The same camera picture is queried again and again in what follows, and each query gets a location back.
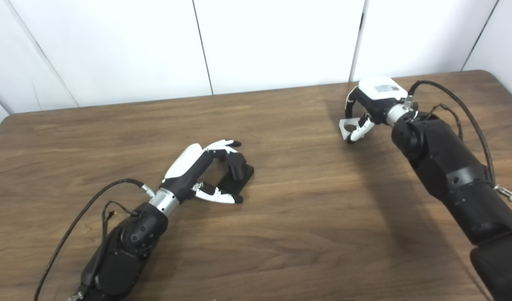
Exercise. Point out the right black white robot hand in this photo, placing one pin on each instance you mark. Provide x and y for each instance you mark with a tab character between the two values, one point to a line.
379	98

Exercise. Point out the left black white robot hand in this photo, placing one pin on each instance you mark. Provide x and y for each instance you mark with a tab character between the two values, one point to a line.
187	167

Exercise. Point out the white square piece with hole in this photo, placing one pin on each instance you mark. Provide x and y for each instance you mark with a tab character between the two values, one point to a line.
345	129

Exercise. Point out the black peg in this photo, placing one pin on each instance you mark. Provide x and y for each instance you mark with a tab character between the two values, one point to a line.
239	165

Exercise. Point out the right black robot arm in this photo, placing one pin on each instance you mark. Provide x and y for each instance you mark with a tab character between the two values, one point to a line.
452	175

